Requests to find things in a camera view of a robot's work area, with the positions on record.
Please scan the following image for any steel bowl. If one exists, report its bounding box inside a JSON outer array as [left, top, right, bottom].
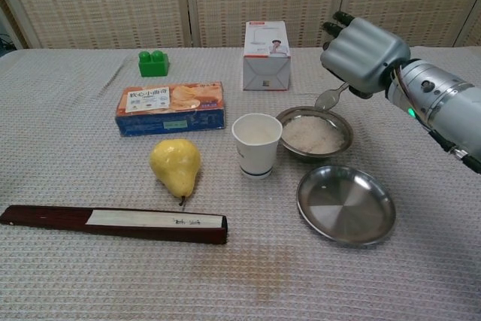
[[276, 105, 355, 159]]

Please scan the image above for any yellow pear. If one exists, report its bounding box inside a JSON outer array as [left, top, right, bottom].
[[150, 138, 202, 207]]

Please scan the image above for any flat steel plate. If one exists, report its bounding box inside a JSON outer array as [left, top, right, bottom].
[[296, 165, 397, 247]]

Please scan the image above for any green toy brick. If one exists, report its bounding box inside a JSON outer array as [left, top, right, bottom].
[[138, 50, 170, 78]]

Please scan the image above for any white paper cup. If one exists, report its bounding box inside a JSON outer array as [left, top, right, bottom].
[[231, 113, 283, 180]]

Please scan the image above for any white rice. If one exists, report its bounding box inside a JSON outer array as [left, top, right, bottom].
[[281, 115, 346, 156]]

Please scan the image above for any white red carton box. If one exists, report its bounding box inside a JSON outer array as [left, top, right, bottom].
[[241, 20, 293, 92]]

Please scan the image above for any metal spoon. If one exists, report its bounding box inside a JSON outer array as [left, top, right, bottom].
[[314, 82, 351, 111]]

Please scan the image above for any orange blue cookie box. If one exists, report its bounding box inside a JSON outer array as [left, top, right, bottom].
[[115, 80, 227, 138]]

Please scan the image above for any folded dark wooden fan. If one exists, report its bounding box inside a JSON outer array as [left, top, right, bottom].
[[0, 204, 228, 245]]

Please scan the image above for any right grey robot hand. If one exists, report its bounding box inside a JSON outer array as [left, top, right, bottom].
[[319, 10, 412, 98]]

